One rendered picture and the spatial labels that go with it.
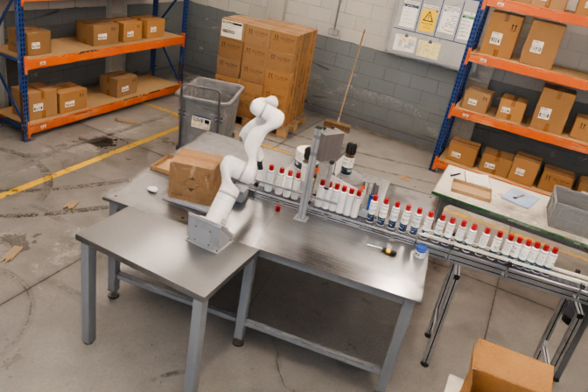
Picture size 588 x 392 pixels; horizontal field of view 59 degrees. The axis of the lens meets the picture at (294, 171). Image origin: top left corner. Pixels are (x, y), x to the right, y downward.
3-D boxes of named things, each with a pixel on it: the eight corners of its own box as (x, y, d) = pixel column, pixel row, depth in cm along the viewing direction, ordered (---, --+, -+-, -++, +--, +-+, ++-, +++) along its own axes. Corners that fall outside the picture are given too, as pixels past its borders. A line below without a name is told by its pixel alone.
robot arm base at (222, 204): (233, 233, 312) (246, 206, 317) (217, 223, 297) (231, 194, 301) (209, 224, 322) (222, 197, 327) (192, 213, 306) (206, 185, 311)
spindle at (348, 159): (351, 175, 421) (359, 143, 409) (349, 178, 413) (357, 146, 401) (340, 171, 423) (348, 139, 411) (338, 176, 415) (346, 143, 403)
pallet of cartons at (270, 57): (304, 123, 781) (322, 30, 723) (284, 139, 710) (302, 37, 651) (234, 102, 812) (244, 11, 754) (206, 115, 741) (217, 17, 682)
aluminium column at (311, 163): (304, 217, 359) (323, 127, 331) (303, 220, 355) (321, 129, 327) (298, 215, 360) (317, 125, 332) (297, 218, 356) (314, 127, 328)
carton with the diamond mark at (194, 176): (220, 191, 369) (224, 156, 358) (210, 206, 347) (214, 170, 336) (179, 182, 371) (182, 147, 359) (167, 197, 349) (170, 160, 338)
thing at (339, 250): (437, 198, 427) (437, 196, 426) (420, 305, 295) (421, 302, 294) (206, 132, 472) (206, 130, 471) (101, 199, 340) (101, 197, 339)
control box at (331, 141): (339, 159, 344) (345, 132, 336) (319, 162, 334) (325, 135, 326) (329, 152, 351) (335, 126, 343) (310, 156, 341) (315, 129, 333)
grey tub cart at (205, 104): (191, 136, 667) (197, 62, 627) (238, 145, 663) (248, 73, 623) (165, 162, 587) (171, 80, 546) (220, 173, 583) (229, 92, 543)
